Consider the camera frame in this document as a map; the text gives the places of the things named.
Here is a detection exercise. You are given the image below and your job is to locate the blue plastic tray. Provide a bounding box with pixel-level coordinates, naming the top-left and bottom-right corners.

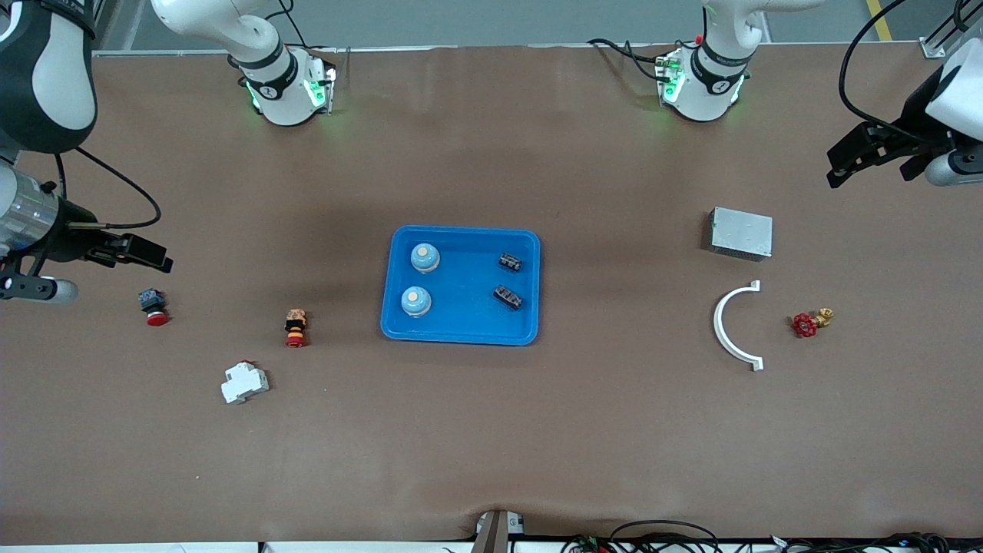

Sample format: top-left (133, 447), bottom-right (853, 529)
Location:
top-left (380, 225), bottom-right (541, 346)

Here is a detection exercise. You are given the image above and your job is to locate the red emergency button black body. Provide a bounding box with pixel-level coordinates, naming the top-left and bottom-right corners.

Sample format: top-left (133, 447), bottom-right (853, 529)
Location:
top-left (137, 288), bottom-right (170, 328)

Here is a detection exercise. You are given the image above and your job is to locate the silver metal box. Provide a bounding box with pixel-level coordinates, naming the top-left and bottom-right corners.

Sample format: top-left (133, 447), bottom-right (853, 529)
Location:
top-left (707, 207), bottom-right (774, 263)

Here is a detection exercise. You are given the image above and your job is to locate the white circuit breaker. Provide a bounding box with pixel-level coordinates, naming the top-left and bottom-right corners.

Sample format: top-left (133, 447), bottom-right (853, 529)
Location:
top-left (220, 359), bottom-right (270, 406)

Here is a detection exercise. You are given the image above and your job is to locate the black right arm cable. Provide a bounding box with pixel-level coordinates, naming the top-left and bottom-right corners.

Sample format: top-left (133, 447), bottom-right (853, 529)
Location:
top-left (42, 146), bottom-right (162, 230)

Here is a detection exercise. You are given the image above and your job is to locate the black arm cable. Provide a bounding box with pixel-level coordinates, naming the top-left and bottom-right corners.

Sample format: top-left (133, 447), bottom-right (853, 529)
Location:
top-left (42, 146), bottom-right (162, 230)
top-left (839, 0), bottom-right (949, 147)

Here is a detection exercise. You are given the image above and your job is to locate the aluminium frame profile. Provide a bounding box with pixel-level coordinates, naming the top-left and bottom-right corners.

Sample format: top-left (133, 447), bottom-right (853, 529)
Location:
top-left (91, 0), bottom-right (125, 58)
top-left (920, 0), bottom-right (983, 61)

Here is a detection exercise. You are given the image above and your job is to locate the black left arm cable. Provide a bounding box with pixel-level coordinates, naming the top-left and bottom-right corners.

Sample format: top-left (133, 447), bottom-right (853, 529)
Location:
top-left (839, 0), bottom-right (949, 147)

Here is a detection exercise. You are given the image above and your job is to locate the brass valve with red handle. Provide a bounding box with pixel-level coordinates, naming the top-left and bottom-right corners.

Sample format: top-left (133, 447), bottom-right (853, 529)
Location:
top-left (792, 307), bottom-right (836, 339)

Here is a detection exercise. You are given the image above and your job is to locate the white curved plastic bracket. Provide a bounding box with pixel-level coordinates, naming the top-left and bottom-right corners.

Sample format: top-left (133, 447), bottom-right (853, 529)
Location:
top-left (713, 280), bottom-right (766, 372)

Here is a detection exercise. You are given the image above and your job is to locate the black right base cable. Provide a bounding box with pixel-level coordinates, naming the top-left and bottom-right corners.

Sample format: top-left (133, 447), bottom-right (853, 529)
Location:
top-left (261, 0), bottom-right (343, 78)

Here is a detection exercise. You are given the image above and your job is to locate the black base cable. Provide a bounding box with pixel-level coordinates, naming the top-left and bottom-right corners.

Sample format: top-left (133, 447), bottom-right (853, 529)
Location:
top-left (587, 37), bottom-right (669, 81)
top-left (261, 0), bottom-right (343, 78)

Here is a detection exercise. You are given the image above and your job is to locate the black left base cable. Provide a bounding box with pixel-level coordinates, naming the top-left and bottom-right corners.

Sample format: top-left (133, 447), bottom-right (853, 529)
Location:
top-left (587, 37), bottom-right (669, 81)

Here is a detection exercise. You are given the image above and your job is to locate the white table edge rail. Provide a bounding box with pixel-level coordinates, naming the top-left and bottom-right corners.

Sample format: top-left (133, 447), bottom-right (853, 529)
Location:
top-left (0, 541), bottom-right (462, 553)

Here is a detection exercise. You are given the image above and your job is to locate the black cable bundle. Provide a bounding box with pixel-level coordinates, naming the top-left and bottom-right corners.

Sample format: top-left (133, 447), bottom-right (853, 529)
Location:
top-left (768, 530), bottom-right (983, 553)

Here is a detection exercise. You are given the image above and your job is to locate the black looped cable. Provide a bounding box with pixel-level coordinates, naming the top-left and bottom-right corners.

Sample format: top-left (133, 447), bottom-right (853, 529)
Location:
top-left (611, 519), bottom-right (720, 553)

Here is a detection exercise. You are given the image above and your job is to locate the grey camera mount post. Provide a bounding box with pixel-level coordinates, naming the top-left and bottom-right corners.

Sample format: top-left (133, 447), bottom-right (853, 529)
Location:
top-left (471, 508), bottom-right (528, 553)

